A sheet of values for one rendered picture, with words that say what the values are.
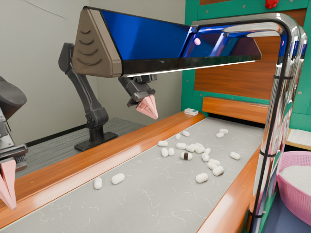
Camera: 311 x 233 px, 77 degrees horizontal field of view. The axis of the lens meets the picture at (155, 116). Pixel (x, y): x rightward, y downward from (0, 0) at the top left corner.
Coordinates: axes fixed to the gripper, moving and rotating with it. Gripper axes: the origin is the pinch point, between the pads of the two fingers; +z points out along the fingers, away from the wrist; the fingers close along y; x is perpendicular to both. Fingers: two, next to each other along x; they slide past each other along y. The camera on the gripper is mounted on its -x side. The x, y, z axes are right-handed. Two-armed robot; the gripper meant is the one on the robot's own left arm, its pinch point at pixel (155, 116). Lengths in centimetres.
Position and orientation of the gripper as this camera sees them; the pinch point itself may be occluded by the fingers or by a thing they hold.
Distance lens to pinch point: 66.8
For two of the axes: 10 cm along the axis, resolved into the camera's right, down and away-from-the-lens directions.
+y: 6.4, -2.4, 7.3
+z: 5.8, 7.7, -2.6
